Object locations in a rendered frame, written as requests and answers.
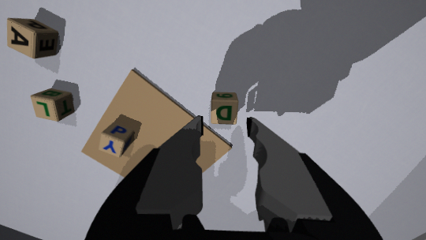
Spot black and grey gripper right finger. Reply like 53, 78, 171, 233
246, 117, 383, 240

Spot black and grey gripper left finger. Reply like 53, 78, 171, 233
85, 115, 204, 240

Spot tan flat mat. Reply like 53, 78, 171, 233
81, 69, 232, 177

